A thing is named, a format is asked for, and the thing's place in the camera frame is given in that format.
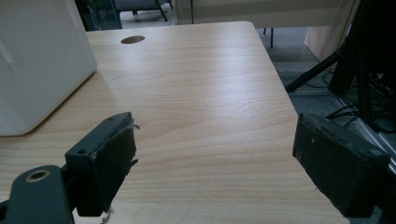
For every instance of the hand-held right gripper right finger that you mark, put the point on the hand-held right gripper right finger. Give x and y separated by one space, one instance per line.
339 161

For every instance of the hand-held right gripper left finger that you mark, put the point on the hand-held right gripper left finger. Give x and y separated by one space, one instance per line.
102 161

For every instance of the black tripod stand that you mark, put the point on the black tripod stand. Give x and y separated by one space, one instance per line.
358 62

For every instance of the white plastic container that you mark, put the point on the white plastic container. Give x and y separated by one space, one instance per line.
40 65

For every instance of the grey chair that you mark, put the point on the grey chair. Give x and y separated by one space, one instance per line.
140 4

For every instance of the beige cabinet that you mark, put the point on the beige cabinet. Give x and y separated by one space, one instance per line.
264 12

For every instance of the aluminium rail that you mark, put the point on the aluminium rail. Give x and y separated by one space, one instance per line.
381 141

